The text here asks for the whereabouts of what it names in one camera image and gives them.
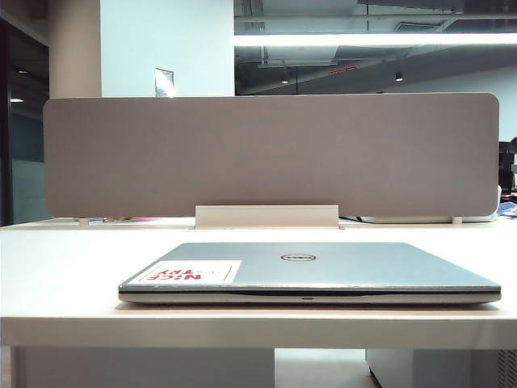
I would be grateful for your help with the silver Dell laptop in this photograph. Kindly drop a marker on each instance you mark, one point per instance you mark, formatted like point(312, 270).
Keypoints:
point(363, 266)

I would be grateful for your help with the grey fabric desk divider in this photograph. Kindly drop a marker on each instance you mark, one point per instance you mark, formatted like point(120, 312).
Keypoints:
point(242, 153)

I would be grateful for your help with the white red Nice Try sticker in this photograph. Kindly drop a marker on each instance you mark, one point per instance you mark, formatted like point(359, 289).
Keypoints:
point(190, 271)

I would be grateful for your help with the pink flat item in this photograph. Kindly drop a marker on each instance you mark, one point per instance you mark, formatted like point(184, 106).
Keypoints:
point(145, 219)

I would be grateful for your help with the round ceiling spot lamp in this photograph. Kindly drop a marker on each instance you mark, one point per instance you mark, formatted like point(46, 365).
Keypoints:
point(284, 79)
point(399, 77)

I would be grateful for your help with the brown small item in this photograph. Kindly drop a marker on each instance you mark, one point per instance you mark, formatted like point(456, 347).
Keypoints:
point(113, 219)

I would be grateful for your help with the red ceiling sign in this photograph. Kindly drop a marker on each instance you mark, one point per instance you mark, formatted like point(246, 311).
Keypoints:
point(342, 70)

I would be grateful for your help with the white flat device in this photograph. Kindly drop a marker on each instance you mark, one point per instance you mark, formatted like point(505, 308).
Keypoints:
point(424, 219)

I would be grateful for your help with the long ceiling light strip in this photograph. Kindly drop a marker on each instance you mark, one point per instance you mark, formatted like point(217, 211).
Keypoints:
point(363, 39)

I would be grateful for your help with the blue cloth item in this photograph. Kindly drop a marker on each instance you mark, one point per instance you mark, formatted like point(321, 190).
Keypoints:
point(509, 209)

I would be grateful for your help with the dark office chair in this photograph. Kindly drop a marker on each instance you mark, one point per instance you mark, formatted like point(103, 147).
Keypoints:
point(508, 161)

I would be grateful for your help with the white table leg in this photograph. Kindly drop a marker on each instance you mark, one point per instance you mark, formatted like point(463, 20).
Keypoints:
point(5, 368)

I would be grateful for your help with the white divider centre bracket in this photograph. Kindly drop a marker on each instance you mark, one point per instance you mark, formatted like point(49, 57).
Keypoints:
point(266, 216)

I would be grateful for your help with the framed wall notice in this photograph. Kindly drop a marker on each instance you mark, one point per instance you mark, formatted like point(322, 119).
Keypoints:
point(164, 83)

